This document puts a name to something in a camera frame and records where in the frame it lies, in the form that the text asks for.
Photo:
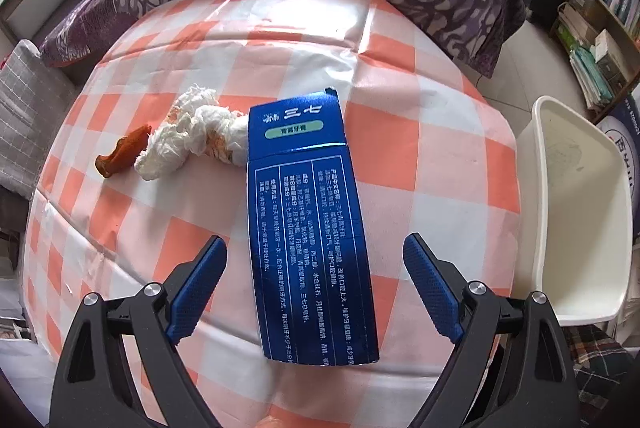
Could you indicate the crumpled white tissue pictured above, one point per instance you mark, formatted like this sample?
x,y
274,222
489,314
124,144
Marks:
x,y
196,124

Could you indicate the blue toothpaste box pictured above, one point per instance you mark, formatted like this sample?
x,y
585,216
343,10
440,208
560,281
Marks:
x,y
311,272

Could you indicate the orange checkered tablecloth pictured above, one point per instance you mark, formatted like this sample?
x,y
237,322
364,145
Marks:
x,y
430,156

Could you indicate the wooden bookshelf with books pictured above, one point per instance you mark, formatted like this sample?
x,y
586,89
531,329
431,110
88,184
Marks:
x,y
601,40

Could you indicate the blue white carton box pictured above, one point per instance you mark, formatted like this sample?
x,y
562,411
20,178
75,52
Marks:
x,y
621,125

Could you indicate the orange peel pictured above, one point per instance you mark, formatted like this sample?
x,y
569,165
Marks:
x,y
125,153

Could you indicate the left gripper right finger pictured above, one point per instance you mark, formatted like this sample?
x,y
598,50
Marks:
x,y
510,366

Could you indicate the white plastic trash bin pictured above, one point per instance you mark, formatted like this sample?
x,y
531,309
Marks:
x,y
575,234

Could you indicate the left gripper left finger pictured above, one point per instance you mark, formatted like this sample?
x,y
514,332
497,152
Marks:
x,y
93,384

